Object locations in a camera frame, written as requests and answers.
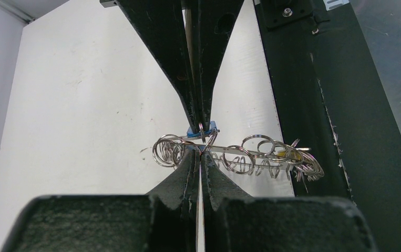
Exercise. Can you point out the metal disc with keyrings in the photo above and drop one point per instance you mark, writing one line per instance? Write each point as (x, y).
(255, 154)

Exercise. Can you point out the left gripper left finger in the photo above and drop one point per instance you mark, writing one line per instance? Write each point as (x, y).
(164, 219)

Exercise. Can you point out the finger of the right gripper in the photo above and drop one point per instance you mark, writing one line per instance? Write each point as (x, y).
(160, 26)
(213, 25)

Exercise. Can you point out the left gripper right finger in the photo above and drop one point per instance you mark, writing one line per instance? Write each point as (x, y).
(236, 221)

